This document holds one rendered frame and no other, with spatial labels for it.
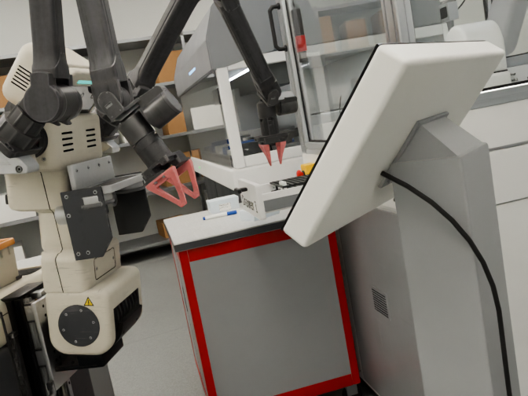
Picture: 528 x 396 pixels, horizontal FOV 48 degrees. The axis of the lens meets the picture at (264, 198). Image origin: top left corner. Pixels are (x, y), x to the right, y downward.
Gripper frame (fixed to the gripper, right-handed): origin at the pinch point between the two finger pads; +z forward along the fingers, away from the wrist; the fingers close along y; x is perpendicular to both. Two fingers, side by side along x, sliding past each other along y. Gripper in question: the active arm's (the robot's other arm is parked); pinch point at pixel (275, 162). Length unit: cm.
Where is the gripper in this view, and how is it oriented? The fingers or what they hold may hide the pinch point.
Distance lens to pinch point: 193.1
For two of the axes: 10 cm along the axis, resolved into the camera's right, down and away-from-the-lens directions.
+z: 1.7, 9.7, 1.9
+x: 2.2, 1.6, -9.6
